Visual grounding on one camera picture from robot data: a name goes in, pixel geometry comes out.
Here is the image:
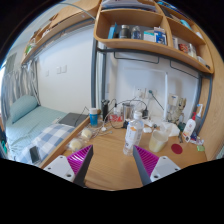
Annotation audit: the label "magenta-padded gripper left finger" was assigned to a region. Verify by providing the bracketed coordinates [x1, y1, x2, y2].
[43, 144, 95, 188]

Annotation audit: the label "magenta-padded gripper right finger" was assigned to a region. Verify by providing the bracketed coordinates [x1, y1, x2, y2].
[132, 144, 182, 187]

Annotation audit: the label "clear plastic water bottle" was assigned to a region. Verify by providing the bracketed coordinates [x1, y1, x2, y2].
[122, 110, 145, 157]

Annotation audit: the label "flat round red coaster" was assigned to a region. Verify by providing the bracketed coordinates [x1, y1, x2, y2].
[170, 143, 184, 155]

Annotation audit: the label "cream plastic cup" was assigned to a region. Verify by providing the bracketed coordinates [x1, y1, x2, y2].
[148, 129, 170, 154]

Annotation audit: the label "wrapped pale bread bun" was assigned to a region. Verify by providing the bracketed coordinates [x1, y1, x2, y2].
[68, 137, 84, 153]
[80, 128, 94, 141]

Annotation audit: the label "black phone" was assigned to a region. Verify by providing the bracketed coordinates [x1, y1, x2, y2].
[29, 145, 42, 164]

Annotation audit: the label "blue white checked blanket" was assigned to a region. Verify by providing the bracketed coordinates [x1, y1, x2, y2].
[16, 123, 76, 164]

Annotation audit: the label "white open box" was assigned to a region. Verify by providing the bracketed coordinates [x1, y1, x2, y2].
[159, 121, 181, 138]

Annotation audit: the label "white power strip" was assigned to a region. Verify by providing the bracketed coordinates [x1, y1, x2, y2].
[144, 118, 158, 128]

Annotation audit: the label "white pump bottle red top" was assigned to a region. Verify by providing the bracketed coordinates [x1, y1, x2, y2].
[182, 111, 198, 143]

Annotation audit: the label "dark grey laptop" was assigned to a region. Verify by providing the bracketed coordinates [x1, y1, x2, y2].
[58, 112, 89, 128]

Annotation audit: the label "bed with green sheet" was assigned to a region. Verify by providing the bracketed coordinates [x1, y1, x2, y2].
[1, 94, 91, 166]

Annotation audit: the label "shiny metal mug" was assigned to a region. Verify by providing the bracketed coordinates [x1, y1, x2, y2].
[121, 102, 135, 120]

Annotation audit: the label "blue spray bottle white nozzle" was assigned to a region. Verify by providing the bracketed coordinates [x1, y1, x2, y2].
[195, 103, 204, 119]

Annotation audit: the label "pale green pillow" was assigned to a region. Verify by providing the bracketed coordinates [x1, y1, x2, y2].
[9, 94, 39, 124]

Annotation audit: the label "black electric shaver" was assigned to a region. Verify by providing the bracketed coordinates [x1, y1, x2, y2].
[100, 99, 110, 122]

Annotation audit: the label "grey striped curtain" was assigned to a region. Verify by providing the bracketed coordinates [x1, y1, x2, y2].
[1, 61, 41, 118]

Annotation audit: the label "wooden shelf unit with items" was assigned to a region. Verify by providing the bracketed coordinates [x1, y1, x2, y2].
[93, 0, 215, 75]

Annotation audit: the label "white wall outlet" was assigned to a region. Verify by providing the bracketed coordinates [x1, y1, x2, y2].
[134, 87, 158, 100]

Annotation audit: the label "white wall switch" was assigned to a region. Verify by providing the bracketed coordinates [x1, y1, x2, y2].
[55, 64, 68, 74]

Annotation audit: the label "grey metal frame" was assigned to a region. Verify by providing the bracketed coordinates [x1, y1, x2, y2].
[90, 38, 214, 134]

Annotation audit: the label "long wooden wall shelf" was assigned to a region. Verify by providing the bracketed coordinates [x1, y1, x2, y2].
[20, 0, 101, 65]

